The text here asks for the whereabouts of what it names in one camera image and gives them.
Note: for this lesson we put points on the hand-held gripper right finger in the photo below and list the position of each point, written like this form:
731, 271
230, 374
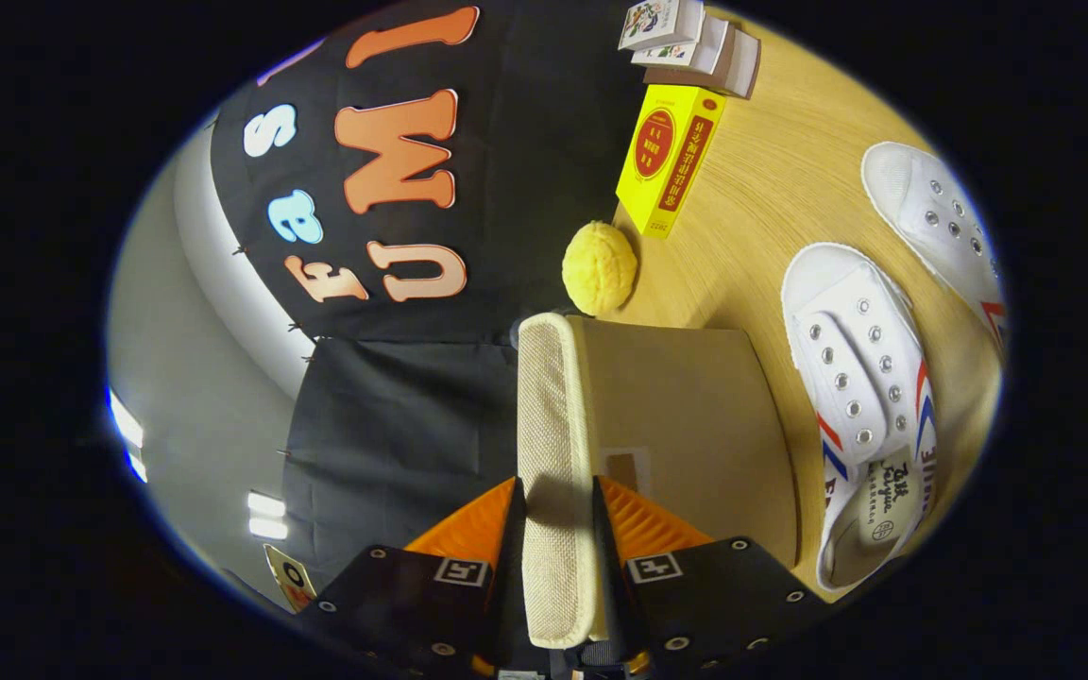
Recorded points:
612, 586

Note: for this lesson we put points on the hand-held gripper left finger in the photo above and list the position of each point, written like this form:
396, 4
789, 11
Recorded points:
509, 586

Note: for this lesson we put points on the beige fabric storage box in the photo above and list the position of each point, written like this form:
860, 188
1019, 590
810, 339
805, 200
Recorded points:
676, 397

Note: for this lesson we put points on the white canvas shoe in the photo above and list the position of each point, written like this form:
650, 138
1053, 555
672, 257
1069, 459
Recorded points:
941, 208
851, 349

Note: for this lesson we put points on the small printed card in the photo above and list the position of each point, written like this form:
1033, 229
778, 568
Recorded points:
291, 576

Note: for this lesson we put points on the ceiling light panel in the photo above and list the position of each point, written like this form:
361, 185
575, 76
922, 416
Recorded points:
266, 516
126, 430

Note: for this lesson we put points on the yellow plush ball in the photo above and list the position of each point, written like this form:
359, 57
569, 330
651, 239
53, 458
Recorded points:
599, 269

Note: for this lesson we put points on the yellow book red label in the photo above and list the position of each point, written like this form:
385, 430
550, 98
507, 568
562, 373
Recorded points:
662, 151

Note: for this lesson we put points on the brown cover book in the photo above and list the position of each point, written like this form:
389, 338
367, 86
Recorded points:
738, 71

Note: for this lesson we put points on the white book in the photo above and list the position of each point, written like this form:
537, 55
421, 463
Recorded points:
709, 47

